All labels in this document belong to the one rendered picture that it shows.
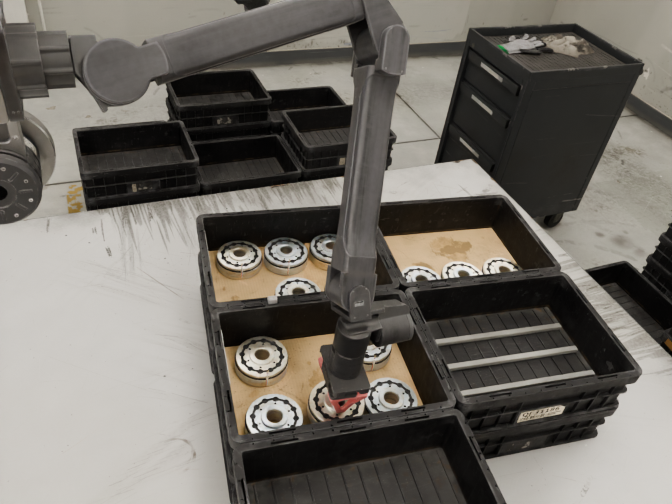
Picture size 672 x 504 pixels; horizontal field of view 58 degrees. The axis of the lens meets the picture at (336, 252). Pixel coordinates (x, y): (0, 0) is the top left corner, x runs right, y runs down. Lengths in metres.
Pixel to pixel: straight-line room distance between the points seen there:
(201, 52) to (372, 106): 0.26
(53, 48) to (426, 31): 4.20
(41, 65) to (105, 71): 0.07
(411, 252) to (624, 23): 3.69
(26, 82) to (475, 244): 1.15
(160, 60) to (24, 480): 0.82
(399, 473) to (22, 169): 0.83
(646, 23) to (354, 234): 4.11
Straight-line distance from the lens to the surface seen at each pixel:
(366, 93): 0.93
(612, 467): 1.47
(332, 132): 2.67
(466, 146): 2.90
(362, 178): 0.92
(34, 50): 0.82
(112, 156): 2.47
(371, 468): 1.13
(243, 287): 1.38
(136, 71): 0.81
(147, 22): 4.15
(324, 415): 1.12
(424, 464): 1.16
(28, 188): 1.19
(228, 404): 1.06
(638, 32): 4.93
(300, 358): 1.25
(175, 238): 1.72
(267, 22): 0.88
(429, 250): 1.56
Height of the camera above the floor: 1.80
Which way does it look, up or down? 40 degrees down
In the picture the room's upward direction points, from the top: 9 degrees clockwise
